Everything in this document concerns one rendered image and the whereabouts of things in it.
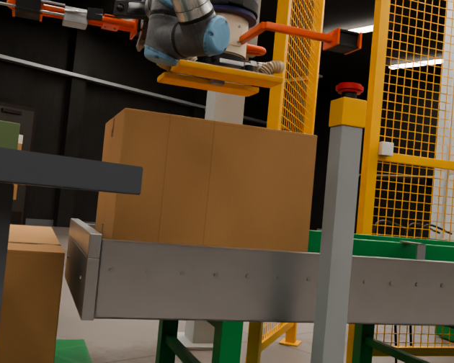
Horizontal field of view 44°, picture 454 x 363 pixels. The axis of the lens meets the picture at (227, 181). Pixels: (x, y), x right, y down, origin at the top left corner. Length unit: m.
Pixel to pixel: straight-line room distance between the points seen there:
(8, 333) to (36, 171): 0.93
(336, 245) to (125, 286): 0.53
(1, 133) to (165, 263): 0.71
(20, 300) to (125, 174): 0.85
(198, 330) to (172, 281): 1.44
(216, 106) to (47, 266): 1.54
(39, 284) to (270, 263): 0.61
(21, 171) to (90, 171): 0.09
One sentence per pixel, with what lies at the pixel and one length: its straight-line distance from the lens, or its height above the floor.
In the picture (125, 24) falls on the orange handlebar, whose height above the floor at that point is 1.23.
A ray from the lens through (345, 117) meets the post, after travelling 1.43.
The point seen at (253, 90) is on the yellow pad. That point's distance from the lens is 1.97.
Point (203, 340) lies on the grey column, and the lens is 2.91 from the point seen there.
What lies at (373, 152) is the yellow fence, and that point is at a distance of 2.58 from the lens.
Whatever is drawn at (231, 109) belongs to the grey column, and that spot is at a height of 1.19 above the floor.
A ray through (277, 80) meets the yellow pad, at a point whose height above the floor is 1.11.
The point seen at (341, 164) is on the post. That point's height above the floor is 0.83.
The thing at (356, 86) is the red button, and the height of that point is 1.03.
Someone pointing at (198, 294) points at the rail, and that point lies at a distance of 1.48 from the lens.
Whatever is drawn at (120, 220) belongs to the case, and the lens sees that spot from 1.58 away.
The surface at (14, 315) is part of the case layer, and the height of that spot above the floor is 0.38.
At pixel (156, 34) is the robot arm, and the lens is 1.46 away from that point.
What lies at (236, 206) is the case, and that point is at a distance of 1.66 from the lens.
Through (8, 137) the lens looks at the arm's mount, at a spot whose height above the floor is 0.77.
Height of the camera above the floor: 0.71
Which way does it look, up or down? 2 degrees up
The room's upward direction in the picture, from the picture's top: 5 degrees clockwise
